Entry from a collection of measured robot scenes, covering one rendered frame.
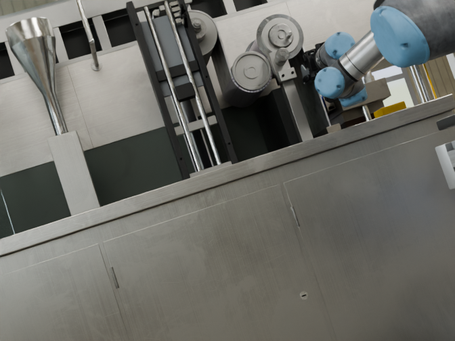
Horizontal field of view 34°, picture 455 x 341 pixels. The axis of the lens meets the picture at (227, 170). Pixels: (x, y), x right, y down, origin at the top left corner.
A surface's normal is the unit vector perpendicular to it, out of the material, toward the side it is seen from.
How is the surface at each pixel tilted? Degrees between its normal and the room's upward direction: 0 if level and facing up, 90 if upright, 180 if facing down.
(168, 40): 90
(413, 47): 124
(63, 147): 90
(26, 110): 90
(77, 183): 90
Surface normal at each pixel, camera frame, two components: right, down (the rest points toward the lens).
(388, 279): 0.12, -0.11
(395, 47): -0.90, 0.42
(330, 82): -0.45, 0.08
